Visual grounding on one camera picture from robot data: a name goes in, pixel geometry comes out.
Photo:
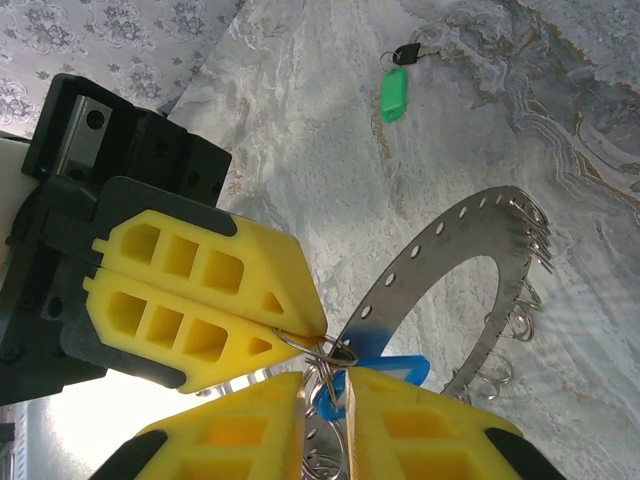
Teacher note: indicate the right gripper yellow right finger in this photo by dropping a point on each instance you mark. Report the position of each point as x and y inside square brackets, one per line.
[440, 450]

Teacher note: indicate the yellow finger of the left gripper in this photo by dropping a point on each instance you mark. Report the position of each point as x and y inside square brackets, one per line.
[165, 350]
[270, 265]

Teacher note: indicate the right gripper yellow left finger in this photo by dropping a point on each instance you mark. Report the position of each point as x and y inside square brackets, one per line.
[240, 450]

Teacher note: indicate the blue key tag with key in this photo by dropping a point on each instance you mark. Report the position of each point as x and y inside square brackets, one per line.
[395, 367]

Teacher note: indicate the green key tag with key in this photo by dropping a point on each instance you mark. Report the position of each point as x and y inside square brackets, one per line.
[395, 95]

